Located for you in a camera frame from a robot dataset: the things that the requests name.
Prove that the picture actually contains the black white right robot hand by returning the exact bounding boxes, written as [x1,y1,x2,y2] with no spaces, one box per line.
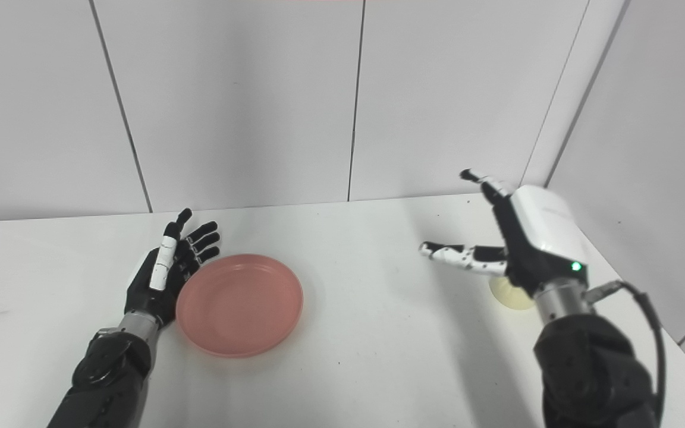
[419,169,590,297]

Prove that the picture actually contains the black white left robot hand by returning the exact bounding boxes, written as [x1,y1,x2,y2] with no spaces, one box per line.
[124,208,221,328]

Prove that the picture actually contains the cream steamed bun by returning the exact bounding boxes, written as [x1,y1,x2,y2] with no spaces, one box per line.
[489,276,536,311]

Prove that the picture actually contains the pink round plate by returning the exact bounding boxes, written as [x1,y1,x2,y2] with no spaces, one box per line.
[175,254,304,358]

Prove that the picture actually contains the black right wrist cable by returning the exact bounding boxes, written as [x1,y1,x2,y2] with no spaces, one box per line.
[582,281,668,411]

